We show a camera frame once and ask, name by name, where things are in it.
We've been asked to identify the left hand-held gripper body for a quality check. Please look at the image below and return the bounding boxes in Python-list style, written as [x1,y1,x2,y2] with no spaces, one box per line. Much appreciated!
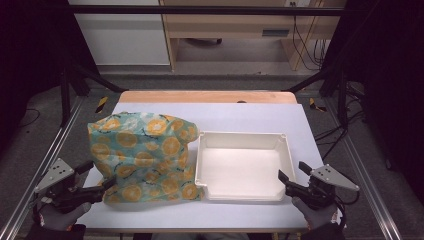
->
[34,158,105,214]

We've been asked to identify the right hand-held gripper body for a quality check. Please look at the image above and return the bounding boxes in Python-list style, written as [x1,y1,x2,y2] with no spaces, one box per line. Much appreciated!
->
[284,164,360,211]

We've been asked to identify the white plastic tray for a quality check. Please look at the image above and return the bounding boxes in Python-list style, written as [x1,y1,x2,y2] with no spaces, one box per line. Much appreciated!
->
[194,130,297,203]

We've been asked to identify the green orange-print bag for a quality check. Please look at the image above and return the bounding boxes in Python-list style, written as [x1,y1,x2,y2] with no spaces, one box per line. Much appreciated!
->
[87,111,205,204]

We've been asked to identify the person's right hand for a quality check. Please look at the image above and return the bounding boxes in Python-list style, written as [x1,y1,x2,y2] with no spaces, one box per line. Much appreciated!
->
[291,196,339,230]

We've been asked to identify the person's left hand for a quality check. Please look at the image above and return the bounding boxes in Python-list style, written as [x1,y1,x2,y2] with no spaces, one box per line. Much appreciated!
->
[36,201,93,232]

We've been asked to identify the yellow black floor tape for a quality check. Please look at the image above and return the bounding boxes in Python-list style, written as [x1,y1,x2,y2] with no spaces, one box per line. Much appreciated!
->
[95,96,109,114]
[308,97,328,113]

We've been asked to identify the black curtain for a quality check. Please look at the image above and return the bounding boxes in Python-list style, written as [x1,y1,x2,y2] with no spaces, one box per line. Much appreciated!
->
[0,0,99,153]
[328,0,424,203]

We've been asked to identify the white cabinet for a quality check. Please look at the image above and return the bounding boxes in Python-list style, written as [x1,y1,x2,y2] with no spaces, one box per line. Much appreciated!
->
[68,0,171,66]

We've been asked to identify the low flat floor device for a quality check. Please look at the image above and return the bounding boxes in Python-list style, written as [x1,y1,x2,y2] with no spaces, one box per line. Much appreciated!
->
[184,37,223,46]

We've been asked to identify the light wooden desk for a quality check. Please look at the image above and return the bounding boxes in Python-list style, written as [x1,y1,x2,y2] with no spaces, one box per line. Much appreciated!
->
[159,0,348,73]

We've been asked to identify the aluminium frame rail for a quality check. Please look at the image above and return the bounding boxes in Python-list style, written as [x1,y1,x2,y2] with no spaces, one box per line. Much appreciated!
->
[0,96,86,240]
[324,98,403,240]

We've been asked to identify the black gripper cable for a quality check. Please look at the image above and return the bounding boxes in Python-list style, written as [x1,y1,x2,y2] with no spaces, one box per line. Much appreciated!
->
[334,190,362,231]

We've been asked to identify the black floor cables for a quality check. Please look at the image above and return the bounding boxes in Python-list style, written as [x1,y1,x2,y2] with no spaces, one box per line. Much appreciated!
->
[314,83,368,161]

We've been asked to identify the thin black floor cable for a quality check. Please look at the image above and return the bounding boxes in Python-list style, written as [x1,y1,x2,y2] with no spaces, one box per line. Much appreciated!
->
[19,108,41,128]

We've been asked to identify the black frame strut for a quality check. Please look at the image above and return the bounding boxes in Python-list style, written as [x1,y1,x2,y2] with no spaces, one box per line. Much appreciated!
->
[283,66,350,130]
[59,63,128,128]

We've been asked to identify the black desk cables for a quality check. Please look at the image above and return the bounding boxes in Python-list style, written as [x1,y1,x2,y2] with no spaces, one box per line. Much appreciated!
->
[291,1,330,72]

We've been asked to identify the black horizontal frame bar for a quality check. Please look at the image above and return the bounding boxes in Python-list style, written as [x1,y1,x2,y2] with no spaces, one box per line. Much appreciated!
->
[68,4,346,16]

